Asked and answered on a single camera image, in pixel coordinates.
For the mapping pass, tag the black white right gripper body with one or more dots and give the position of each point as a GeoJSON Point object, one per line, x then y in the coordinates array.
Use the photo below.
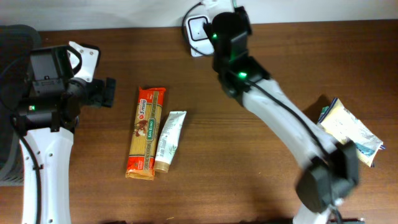
{"type": "Point", "coordinates": [244, 18]}

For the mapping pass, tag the white shampoo tube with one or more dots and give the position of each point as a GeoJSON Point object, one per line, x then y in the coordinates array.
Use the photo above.
{"type": "Point", "coordinates": [168, 141]}

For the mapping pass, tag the teal tissue pack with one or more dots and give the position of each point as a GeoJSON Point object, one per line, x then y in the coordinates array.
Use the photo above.
{"type": "Point", "coordinates": [323, 112]}

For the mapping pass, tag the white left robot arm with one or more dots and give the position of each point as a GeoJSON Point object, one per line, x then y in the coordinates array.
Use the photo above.
{"type": "Point", "coordinates": [45, 120]}

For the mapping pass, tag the orange spaghetti packet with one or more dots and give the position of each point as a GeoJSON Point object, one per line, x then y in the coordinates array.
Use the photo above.
{"type": "Point", "coordinates": [141, 159]}

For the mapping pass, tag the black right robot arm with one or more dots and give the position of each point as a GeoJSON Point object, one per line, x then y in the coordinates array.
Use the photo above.
{"type": "Point", "coordinates": [330, 169]}

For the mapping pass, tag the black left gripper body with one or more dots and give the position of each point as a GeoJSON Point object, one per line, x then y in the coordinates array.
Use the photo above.
{"type": "Point", "coordinates": [93, 93]}

